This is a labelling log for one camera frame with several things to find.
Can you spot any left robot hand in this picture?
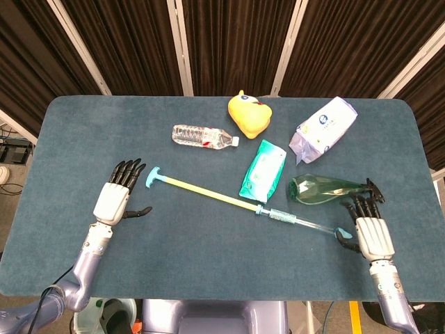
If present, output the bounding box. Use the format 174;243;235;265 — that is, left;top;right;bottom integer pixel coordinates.
92;158;153;226

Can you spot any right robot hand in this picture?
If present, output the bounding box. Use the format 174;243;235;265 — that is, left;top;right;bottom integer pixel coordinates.
335;193;396;262

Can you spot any yellow teal water pump toy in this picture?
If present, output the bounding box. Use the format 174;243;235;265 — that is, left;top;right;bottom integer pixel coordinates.
145;166;261;214

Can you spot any transparent syringe barrel blue tip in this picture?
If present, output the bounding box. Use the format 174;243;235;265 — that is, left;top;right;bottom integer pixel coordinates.
254;204;354;241

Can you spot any green spray bottle black trigger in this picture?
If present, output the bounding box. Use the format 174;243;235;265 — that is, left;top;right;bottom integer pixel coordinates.
286;173;386;207

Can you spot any blue felt table mat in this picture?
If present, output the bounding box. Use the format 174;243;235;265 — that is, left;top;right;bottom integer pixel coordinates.
0;95;445;302

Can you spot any black bag on floor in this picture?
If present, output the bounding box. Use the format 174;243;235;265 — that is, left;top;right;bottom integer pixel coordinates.
361;301;445;334

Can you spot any clear plastic water bottle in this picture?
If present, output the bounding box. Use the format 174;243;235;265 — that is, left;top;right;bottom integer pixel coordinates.
171;124;241;151

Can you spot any black box on floor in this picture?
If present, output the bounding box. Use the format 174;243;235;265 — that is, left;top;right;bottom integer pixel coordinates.
0;138;34;163

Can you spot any black item in bucket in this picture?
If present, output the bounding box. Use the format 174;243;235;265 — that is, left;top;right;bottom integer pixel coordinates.
99;299;132;334

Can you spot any white plastic bucket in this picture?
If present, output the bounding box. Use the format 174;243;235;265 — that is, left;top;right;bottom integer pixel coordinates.
73;297;138;334

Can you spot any white blue tissue pack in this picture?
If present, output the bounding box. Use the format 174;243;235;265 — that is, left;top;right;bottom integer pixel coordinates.
289;96;359;165

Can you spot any green wet wipes pack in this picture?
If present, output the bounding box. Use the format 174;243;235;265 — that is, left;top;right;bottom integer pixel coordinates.
238;139;288;205

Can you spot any brown curtain panel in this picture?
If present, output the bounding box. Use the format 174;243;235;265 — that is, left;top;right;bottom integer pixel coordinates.
280;0;445;100
60;0;184;97
396;57;445;171
0;0;104;138
182;0;297;97

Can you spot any purple robot torso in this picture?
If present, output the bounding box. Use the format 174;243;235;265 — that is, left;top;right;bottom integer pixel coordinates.
141;298;289;334

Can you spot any yellow duck toy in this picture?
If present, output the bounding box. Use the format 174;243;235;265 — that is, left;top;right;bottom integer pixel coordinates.
227;90;273;140

